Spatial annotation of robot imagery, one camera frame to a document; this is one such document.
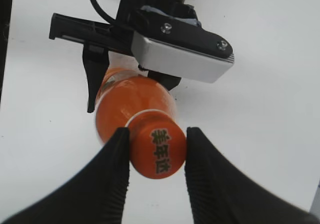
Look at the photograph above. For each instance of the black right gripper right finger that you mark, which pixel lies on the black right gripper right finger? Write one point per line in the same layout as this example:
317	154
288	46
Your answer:
220	193

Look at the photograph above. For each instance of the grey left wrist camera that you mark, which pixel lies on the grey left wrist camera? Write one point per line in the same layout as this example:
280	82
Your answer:
185	51

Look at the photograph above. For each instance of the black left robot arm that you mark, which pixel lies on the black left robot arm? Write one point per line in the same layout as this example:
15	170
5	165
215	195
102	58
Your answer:
98	39

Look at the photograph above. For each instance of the orange soda bottle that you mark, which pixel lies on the orange soda bottle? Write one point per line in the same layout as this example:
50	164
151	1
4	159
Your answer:
126	91

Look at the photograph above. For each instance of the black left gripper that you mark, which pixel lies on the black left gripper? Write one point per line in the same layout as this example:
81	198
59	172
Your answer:
178	10

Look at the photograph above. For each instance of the orange bottle cap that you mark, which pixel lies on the orange bottle cap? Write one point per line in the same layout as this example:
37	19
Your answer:
157	149

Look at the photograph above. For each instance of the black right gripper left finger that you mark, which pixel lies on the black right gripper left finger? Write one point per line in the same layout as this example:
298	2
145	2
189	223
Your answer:
96	194

